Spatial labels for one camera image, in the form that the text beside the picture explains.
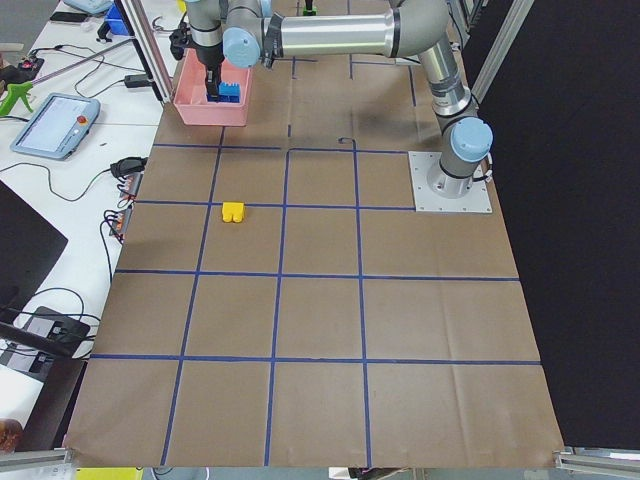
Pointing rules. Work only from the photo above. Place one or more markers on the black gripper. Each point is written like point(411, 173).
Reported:
point(209, 56)

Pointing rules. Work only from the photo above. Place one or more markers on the blue toy block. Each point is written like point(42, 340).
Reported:
point(228, 93)

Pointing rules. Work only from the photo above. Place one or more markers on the yellow toy block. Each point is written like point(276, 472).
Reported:
point(233, 212)

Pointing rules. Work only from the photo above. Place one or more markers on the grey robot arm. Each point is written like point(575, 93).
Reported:
point(246, 33)

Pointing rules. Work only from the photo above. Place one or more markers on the black power adapter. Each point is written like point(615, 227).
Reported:
point(136, 81)

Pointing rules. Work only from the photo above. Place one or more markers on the blue storage bin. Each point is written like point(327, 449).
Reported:
point(114, 23)

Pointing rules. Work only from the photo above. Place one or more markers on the teach pendant tablet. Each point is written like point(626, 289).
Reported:
point(57, 127)

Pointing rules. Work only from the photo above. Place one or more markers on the black monitor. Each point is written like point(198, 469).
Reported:
point(30, 248)

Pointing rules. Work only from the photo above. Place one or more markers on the aluminium frame post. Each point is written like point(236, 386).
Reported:
point(140, 30)

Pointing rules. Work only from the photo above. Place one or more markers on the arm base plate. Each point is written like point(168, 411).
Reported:
point(436, 192)

